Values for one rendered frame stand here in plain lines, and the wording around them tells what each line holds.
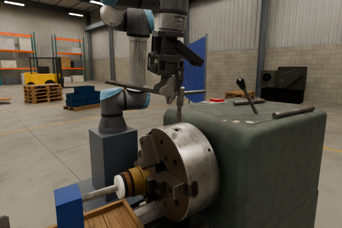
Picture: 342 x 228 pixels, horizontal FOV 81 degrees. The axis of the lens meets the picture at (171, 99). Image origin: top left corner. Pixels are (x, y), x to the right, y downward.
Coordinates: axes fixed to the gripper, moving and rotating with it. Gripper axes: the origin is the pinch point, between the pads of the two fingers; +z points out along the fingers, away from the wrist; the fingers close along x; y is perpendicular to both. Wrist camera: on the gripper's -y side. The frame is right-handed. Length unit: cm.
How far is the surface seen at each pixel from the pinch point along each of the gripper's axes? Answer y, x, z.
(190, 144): -4.2, 7.4, 12.8
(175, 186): 3.7, 12.7, 21.4
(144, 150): 5.9, -4.4, 19.3
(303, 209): -60, 24, 48
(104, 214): 18, -11, 49
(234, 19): -854, -775, -139
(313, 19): -940, -424, -146
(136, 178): 11.7, 3.2, 23.4
